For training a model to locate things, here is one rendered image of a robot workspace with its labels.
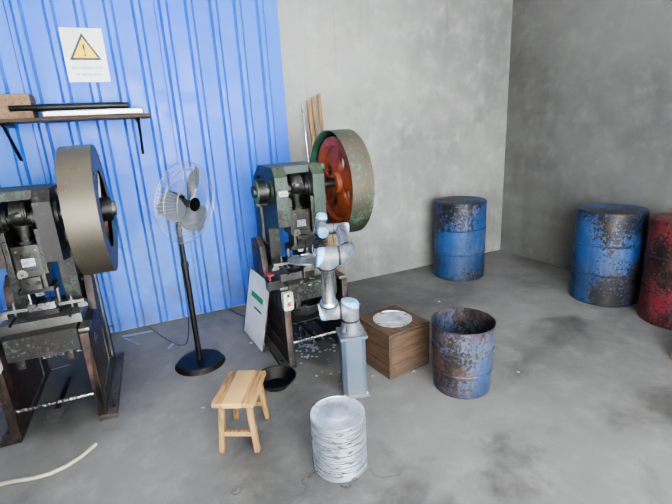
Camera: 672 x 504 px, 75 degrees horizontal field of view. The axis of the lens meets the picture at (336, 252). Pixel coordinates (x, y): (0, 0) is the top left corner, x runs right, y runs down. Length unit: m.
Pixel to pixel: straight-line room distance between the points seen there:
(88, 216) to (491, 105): 4.71
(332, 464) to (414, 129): 3.84
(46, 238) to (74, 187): 0.46
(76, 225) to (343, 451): 1.91
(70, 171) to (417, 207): 3.75
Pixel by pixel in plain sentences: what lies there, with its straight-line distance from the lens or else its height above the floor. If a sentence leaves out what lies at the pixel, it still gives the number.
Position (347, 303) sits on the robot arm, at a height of 0.68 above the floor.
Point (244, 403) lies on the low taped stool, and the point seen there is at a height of 0.33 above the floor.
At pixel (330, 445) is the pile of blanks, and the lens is 2.40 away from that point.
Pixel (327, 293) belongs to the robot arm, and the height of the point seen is 0.77.
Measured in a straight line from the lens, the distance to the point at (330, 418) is 2.42.
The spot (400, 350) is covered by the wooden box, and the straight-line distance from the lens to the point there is 3.23.
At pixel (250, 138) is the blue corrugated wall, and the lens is 4.42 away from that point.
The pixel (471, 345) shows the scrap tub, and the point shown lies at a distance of 2.92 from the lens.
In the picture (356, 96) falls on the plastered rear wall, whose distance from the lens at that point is 4.91.
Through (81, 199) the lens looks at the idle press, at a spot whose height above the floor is 1.45.
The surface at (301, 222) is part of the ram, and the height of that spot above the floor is 1.07.
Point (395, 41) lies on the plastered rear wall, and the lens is 5.21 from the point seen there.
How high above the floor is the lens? 1.77
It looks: 16 degrees down
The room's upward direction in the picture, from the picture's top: 3 degrees counter-clockwise
